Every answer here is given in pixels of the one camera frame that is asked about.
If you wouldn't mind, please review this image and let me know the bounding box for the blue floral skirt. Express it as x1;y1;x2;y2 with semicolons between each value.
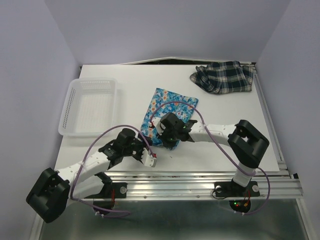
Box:
140;88;199;147

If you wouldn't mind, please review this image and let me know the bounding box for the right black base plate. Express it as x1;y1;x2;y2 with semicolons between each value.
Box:
212;181;260;199

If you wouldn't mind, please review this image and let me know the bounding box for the navy plaid skirt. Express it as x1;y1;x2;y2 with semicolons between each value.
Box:
189;61;254;95

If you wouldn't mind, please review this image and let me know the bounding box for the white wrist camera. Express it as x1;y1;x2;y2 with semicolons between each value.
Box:
141;153;157;168
149;117;166;135

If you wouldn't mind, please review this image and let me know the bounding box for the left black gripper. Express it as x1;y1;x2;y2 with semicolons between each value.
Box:
122;132;152;162

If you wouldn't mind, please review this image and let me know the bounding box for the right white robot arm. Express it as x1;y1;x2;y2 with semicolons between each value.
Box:
152;112;270;195

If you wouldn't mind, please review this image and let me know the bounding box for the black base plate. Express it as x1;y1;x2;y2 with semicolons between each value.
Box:
212;181;260;199
91;182;128;199

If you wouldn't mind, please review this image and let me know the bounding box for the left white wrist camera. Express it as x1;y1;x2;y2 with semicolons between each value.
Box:
141;153;157;168

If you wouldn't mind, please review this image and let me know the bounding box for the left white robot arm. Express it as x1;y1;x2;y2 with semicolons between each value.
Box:
26;124;157;223

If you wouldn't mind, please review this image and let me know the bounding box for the white plastic basket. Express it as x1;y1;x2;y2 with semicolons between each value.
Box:
58;77;118;137

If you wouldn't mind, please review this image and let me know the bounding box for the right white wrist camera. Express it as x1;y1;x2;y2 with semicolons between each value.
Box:
149;117;166;135

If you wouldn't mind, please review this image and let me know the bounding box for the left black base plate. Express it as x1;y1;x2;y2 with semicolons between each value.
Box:
91;182;128;199

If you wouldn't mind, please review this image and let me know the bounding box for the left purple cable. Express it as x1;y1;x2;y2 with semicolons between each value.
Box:
70;124;158;218

